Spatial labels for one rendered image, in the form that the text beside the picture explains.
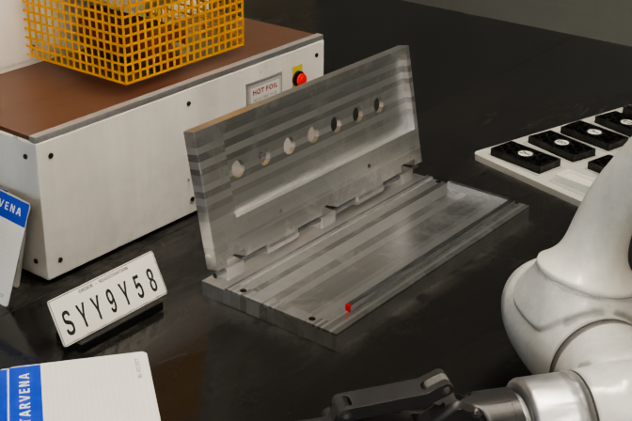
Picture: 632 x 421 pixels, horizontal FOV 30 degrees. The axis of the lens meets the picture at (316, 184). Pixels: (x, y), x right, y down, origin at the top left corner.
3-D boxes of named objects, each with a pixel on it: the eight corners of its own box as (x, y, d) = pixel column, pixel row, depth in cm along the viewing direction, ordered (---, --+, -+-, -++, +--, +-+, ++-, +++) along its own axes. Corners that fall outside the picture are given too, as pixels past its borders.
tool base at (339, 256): (336, 351, 133) (337, 323, 131) (201, 294, 144) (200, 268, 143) (528, 220, 164) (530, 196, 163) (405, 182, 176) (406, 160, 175)
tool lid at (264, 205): (193, 132, 136) (182, 131, 137) (219, 283, 142) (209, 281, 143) (408, 45, 168) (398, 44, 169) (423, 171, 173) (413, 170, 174)
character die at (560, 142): (573, 163, 181) (573, 155, 180) (528, 143, 188) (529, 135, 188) (594, 155, 183) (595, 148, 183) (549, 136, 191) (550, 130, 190)
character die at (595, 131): (608, 151, 185) (608, 144, 185) (560, 132, 192) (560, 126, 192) (627, 144, 188) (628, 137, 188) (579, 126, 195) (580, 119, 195)
